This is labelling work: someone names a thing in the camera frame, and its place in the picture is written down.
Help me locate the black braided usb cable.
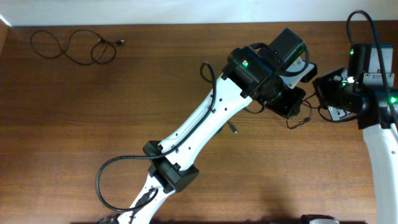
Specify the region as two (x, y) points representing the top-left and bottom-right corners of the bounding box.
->
(285, 91), (327, 130)

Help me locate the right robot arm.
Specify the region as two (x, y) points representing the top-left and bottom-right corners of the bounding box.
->
(313, 44), (397, 223)

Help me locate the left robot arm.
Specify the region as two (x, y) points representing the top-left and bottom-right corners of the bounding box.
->
(99, 29), (313, 223)

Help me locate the black thin usb cable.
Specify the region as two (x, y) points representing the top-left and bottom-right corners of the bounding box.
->
(29, 29), (125, 66)

